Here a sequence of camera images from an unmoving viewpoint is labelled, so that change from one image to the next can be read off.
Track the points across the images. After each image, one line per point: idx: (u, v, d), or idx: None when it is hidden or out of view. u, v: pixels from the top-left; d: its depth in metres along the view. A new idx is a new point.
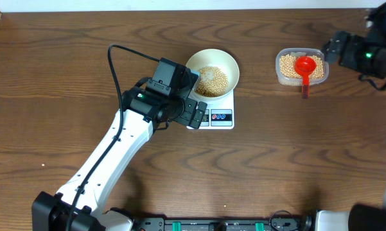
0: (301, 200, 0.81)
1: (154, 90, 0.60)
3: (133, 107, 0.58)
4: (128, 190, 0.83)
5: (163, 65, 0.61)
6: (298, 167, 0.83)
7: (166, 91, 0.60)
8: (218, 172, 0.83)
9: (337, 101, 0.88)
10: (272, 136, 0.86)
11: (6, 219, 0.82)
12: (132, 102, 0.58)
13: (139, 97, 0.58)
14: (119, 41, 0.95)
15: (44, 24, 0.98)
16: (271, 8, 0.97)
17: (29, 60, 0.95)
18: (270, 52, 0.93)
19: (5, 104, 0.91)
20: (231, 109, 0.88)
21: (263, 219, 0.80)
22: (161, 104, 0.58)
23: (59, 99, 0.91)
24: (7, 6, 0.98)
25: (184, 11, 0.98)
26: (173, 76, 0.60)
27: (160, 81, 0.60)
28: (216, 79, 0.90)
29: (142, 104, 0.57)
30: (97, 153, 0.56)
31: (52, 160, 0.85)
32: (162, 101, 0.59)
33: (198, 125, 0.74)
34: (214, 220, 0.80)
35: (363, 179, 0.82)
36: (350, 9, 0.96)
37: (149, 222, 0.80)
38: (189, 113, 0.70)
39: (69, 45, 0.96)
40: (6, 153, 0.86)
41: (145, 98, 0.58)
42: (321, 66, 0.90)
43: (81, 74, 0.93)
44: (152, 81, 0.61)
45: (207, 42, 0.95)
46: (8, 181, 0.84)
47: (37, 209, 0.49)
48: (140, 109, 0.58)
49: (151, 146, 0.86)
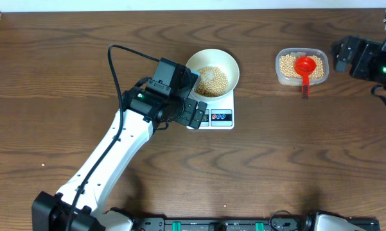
0: (301, 200, 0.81)
1: (154, 90, 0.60)
3: (133, 107, 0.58)
4: (128, 190, 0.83)
5: (163, 65, 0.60)
6: (298, 167, 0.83)
7: (166, 91, 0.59)
8: (218, 172, 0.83)
9: (337, 101, 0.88)
10: (271, 136, 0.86)
11: (5, 219, 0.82)
12: (132, 102, 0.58)
13: (139, 97, 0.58)
14: (119, 41, 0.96)
15: (44, 24, 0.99)
16: (271, 8, 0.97)
17: (30, 61, 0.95)
18: (270, 52, 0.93)
19: (6, 105, 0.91)
20: (231, 109, 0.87)
21: (263, 219, 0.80)
22: (161, 104, 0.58)
23: (59, 100, 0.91)
24: (7, 6, 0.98)
25: (184, 11, 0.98)
26: (173, 76, 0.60)
27: (160, 81, 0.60)
28: (216, 79, 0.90)
29: (142, 104, 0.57)
30: (97, 153, 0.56)
31: (52, 160, 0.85)
32: (162, 101, 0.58)
33: (199, 126, 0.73)
34: (214, 220, 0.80)
35: (363, 180, 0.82)
36: (350, 9, 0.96)
37: (149, 222, 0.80)
38: (189, 113, 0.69)
39: (69, 45, 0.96)
40: (6, 153, 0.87)
41: (145, 98, 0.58)
42: (321, 66, 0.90)
43: (82, 75, 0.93)
44: (152, 81, 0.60)
45: (206, 42, 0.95)
46: (8, 181, 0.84)
47: (37, 209, 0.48)
48: (140, 109, 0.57)
49: (151, 146, 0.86)
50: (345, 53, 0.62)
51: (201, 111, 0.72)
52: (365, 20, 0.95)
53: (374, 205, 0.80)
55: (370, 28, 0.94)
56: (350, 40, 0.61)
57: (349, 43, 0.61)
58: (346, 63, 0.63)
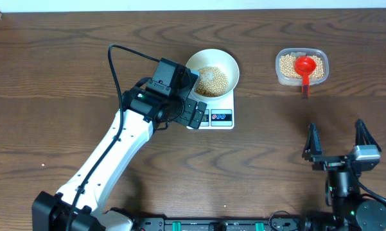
0: (301, 201, 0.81)
1: (154, 90, 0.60)
3: (133, 107, 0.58)
4: (128, 190, 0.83)
5: (164, 65, 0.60)
6: (298, 167, 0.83)
7: (166, 91, 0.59)
8: (218, 172, 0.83)
9: (337, 101, 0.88)
10: (271, 136, 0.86)
11: (5, 219, 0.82)
12: (132, 102, 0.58)
13: (139, 97, 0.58)
14: (119, 41, 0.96)
15: (44, 24, 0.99)
16: (271, 8, 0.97)
17: (30, 61, 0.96)
18: (270, 52, 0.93)
19: (6, 104, 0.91)
20: (231, 109, 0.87)
21: (263, 219, 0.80)
22: (162, 104, 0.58)
23: (59, 100, 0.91)
24: (7, 6, 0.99)
25: (184, 11, 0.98)
26: (173, 76, 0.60)
27: (160, 82, 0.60)
28: (216, 79, 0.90)
29: (142, 104, 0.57)
30: (97, 152, 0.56)
31: (52, 160, 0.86)
32: (162, 101, 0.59)
33: (198, 126, 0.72)
34: (214, 220, 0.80)
35: (363, 179, 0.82)
36: (350, 9, 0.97)
37: (149, 222, 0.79)
38: (189, 113, 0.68)
39: (69, 46, 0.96)
40: (6, 153, 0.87)
41: (146, 98, 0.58)
42: (321, 66, 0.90)
43: (82, 74, 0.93)
44: (152, 81, 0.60)
45: (207, 42, 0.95)
46: (8, 181, 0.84)
47: (38, 209, 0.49)
48: (140, 109, 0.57)
49: (151, 146, 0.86)
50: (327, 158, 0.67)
51: (201, 112, 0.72)
52: (365, 20, 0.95)
53: None
55: (370, 28, 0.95)
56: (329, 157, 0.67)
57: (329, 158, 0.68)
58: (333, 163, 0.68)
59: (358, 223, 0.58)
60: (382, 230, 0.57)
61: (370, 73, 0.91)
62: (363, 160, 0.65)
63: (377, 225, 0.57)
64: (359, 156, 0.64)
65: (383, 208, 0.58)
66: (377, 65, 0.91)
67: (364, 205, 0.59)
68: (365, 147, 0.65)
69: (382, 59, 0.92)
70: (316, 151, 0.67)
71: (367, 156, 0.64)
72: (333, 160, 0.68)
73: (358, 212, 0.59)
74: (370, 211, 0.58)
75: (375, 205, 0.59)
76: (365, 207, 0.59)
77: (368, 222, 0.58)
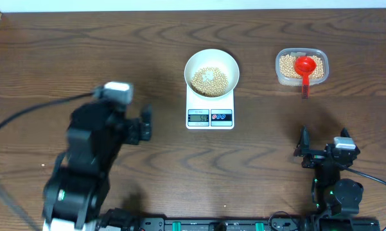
0: (301, 201, 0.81)
1: (76, 167, 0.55)
3: (60, 212, 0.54)
4: (128, 190, 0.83)
5: (73, 136, 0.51)
6: (298, 167, 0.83)
7: (90, 164, 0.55)
8: (218, 172, 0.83)
9: (337, 101, 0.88)
10: (271, 136, 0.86)
11: (5, 220, 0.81)
12: (56, 204, 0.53)
13: (62, 198, 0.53)
14: (120, 41, 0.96)
15: (45, 23, 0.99)
16: (271, 8, 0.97)
17: (30, 61, 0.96)
18: (270, 52, 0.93)
19: (4, 104, 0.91)
20: (231, 109, 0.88)
21: (263, 219, 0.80)
22: (92, 190, 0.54)
23: (58, 99, 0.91)
24: (8, 6, 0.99)
25: (184, 11, 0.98)
26: (90, 146, 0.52)
27: (79, 156, 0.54)
28: (216, 80, 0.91)
29: (68, 203, 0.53)
30: None
31: (52, 160, 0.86)
32: (92, 183, 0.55)
33: (150, 137, 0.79)
34: (214, 220, 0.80)
35: (363, 179, 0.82)
36: (349, 9, 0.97)
37: (149, 222, 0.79)
38: (134, 131, 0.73)
39: (70, 46, 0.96)
40: (6, 153, 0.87)
41: (69, 194, 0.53)
42: (321, 66, 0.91)
43: (82, 74, 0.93)
44: (70, 157, 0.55)
45: (207, 42, 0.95)
46: (8, 181, 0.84)
47: None
48: (69, 212, 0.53)
49: (151, 146, 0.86)
50: (314, 151, 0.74)
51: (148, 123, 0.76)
52: (365, 20, 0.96)
53: (374, 205, 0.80)
55: (370, 28, 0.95)
56: (318, 151, 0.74)
57: (316, 151, 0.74)
58: (318, 156, 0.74)
59: (337, 199, 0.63)
60: (358, 203, 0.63)
61: (369, 73, 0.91)
62: (342, 149, 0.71)
63: (353, 199, 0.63)
64: (337, 144, 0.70)
65: (354, 185, 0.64)
66: (377, 65, 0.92)
67: (339, 183, 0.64)
68: (343, 138, 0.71)
69: (382, 59, 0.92)
70: (304, 144, 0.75)
71: (344, 144, 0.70)
72: (318, 152, 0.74)
73: (334, 190, 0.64)
74: (346, 187, 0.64)
75: (348, 182, 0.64)
76: (340, 185, 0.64)
77: (346, 197, 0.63)
